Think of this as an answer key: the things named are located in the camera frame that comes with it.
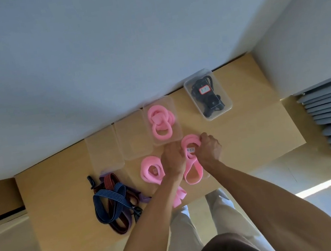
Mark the person's right forearm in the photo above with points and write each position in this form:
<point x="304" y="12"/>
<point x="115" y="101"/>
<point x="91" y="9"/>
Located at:
<point x="269" y="207"/>

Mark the clear plastic box red label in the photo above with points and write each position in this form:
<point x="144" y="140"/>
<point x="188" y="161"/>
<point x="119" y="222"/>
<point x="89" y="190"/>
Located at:
<point x="221" y="90"/>

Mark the person's left forearm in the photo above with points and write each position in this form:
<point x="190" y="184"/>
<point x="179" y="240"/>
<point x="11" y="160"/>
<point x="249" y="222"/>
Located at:
<point x="155" y="222"/>

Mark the person's right hand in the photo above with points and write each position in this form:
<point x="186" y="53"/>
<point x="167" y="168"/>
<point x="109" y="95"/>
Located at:
<point x="210" y="149"/>

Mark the person's right fingers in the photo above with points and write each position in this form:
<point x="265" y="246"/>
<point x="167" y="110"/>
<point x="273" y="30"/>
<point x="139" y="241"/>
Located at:
<point x="200" y="143"/>

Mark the clear plastic lid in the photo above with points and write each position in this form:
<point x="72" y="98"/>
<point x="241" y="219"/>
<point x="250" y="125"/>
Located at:
<point x="132" y="135"/>
<point x="104" y="152"/>

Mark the person's left fingers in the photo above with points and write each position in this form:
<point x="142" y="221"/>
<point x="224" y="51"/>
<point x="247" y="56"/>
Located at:
<point x="176" y="148"/>

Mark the pink resistance band white label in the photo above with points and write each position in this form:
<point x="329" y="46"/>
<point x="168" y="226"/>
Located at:
<point x="193" y="174"/>

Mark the light grey trousers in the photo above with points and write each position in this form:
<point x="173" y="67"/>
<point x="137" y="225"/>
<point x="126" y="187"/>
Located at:
<point x="229" y="214"/>

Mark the person's left hand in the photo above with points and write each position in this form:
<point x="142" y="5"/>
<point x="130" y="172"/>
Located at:
<point x="173" y="161"/>

